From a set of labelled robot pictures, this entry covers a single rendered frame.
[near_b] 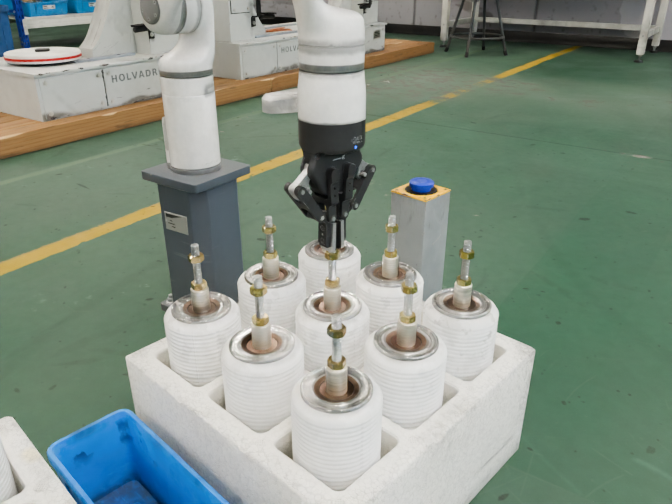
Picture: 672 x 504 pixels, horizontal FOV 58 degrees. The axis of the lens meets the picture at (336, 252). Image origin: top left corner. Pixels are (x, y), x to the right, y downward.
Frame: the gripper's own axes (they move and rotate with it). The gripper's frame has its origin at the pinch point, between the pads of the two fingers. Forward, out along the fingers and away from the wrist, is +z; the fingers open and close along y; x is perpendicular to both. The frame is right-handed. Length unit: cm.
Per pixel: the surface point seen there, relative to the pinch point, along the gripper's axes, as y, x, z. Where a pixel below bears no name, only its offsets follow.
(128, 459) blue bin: -23.5, 15.5, 31.2
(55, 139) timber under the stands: 35, 194, 32
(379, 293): 7.6, -1.2, 10.8
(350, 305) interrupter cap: 1.6, -1.7, 10.0
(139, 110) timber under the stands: 76, 202, 29
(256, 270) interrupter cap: -1.3, 14.3, 9.9
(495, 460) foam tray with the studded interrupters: 12.9, -18.8, 32.0
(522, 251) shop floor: 81, 17, 35
